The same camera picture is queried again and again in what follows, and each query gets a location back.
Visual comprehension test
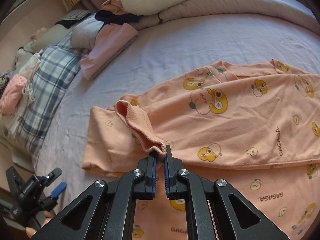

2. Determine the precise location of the peach cartoon print garment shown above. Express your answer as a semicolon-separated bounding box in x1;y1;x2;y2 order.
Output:
82;59;319;239

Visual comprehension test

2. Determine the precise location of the left hand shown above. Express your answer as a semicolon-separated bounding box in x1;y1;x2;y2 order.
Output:
25;211;55;238

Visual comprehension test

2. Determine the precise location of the pink crumpled cloth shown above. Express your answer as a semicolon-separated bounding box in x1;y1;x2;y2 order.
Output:
1;74;27;115

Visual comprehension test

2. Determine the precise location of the plaid pillow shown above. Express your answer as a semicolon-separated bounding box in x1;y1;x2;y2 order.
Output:
1;34;89;156

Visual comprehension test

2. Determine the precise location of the white knit cloth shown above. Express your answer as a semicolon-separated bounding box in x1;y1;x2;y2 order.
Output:
18;49;43;102

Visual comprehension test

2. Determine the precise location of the grey small pillow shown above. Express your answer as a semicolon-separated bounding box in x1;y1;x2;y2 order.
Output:
71;18;103;50

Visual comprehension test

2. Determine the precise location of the beige plush toy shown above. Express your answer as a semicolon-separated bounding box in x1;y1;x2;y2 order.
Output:
30;27;47;40

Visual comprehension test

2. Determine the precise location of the pink folded garment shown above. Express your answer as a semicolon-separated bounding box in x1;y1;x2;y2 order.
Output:
80;23;138;80

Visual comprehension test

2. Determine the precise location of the lilac bed sheet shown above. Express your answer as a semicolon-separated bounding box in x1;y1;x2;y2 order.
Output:
32;0;320;215

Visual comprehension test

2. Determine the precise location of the black garment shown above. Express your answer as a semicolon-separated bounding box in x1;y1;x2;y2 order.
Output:
94;10;141;25

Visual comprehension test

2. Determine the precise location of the peach garment under plush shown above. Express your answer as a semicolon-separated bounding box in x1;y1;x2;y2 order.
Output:
101;0;127;15

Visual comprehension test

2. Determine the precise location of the beige rolled quilt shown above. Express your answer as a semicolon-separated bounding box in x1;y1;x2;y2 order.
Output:
130;0;319;34

